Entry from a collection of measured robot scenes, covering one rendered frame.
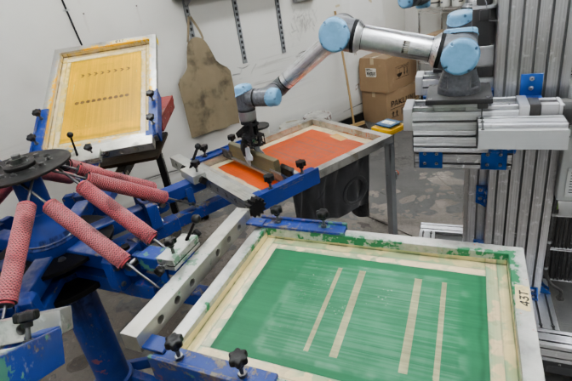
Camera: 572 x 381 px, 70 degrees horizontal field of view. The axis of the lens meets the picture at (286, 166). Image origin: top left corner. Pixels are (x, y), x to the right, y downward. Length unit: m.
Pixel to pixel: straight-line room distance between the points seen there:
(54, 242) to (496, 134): 1.51
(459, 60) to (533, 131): 0.34
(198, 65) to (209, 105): 0.37
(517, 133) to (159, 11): 2.95
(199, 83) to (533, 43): 2.78
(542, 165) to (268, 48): 2.96
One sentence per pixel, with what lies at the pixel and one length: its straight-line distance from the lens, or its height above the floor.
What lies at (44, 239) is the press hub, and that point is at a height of 1.08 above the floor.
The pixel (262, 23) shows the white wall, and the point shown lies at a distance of 4.23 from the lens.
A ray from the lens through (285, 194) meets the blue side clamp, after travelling 1.62.
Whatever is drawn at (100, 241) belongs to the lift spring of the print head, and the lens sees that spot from 1.33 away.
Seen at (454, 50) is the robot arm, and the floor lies 1.45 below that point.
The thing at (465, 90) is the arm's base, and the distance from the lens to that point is 1.62.
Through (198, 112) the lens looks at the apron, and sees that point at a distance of 3.84.
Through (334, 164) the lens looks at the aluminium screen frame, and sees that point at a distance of 1.77.
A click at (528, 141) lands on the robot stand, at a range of 1.58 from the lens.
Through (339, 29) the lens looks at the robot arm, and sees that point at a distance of 1.48.
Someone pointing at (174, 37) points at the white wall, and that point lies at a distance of 3.79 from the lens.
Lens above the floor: 1.72
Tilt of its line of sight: 24 degrees down
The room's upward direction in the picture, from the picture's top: 9 degrees counter-clockwise
